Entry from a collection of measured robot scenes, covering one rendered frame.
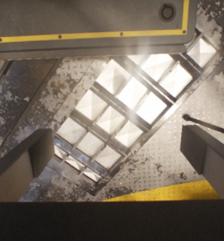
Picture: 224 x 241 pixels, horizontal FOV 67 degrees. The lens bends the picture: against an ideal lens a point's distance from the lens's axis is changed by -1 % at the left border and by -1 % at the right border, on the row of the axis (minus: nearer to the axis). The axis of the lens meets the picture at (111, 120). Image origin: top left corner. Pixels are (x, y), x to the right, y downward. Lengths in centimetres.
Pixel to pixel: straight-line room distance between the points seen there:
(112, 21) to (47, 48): 18
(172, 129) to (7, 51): 74
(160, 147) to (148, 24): 61
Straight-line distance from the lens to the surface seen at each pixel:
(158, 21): 51
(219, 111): 97
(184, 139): 16
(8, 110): 98
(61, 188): 108
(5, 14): 57
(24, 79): 91
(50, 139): 16
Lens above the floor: 80
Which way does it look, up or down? 72 degrees down
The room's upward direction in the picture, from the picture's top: 176 degrees counter-clockwise
